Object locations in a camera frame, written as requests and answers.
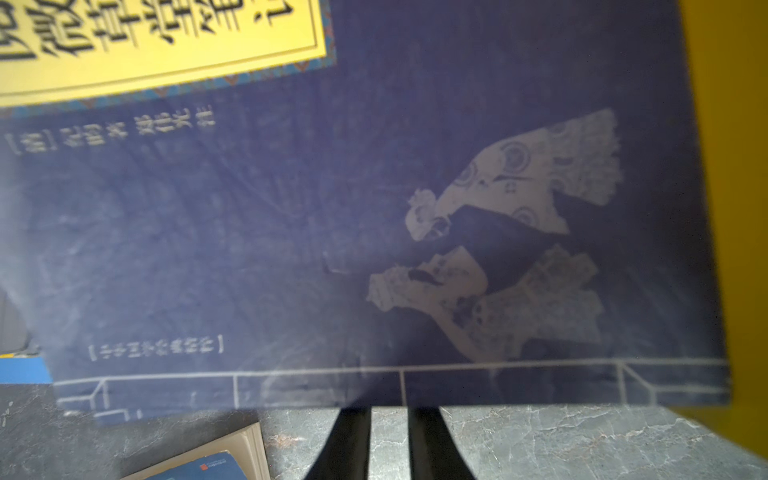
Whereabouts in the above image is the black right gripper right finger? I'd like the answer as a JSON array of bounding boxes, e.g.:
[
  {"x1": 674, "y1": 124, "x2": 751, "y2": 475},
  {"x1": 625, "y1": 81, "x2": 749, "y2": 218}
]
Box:
[{"x1": 408, "y1": 408, "x2": 475, "y2": 480}]

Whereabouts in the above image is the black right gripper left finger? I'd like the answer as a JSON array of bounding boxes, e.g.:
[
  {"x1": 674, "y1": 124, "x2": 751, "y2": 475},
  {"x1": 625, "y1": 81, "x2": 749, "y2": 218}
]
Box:
[{"x1": 305, "y1": 408, "x2": 372, "y2": 480}]

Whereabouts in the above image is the navy book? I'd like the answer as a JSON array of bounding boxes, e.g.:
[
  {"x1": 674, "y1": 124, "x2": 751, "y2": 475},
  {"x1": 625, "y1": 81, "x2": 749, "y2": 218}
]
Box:
[
  {"x1": 0, "y1": 0, "x2": 733, "y2": 421},
  {"x1": 125, "y1": 422, "x2": 271, "y2": 480}
]

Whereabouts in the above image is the yellow wooden bookshelf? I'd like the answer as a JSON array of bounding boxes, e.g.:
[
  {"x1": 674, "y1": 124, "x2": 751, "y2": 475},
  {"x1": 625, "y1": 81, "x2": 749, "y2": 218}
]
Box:
[{"x1": 0, "y1": 0, "x2": 768, "y2": 460}]

